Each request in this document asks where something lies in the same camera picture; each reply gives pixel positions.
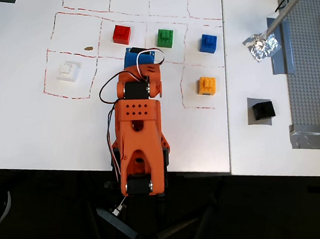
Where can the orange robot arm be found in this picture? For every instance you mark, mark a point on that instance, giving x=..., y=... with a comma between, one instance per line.
x=136, y=139

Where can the black table clamp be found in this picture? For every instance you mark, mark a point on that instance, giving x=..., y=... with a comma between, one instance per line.
x=115, y=156
x=165, y=158

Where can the small brown crumb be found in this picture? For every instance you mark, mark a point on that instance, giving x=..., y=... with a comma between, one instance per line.
x=88, y=48

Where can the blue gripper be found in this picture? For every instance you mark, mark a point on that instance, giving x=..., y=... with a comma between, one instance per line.
x=139, y=60

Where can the long grey tape strip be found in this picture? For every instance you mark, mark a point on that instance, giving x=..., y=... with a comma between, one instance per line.
x=285, y=61

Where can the grey studded baseplate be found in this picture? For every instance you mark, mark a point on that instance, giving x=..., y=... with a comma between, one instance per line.
x=308, y=67

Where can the green toy brick block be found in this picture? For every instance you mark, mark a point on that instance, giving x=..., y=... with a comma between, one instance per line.
x=165, y=38

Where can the red toy brick block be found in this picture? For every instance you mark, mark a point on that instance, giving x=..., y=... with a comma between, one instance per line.
x=122, y=34

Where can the yellow toy brick block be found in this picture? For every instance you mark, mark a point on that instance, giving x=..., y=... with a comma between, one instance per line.
x=207, y=86

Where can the white toy brick block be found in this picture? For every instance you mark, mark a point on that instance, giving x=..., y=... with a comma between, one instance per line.
x=67, y=72

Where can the wide grey duct tape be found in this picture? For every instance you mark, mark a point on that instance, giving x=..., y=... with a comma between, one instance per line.
x=311, y=139

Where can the dark tripod leg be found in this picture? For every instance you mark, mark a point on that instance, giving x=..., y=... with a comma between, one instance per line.
x=118, y=224
x=177, y=228

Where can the metal rod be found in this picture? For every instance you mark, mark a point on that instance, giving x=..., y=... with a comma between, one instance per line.
x=278, y=19

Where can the grey square tape marker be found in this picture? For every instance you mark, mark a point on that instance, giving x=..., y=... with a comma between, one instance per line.
x=256, y=122

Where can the black toy brick block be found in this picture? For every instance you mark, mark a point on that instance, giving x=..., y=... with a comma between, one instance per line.
x=264, y=109

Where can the blue toy brick block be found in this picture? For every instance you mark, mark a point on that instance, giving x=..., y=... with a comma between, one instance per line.
x=208, y=43

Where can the crumpled aluminium foil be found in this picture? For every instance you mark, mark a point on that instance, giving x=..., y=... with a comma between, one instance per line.
x=261, y=48

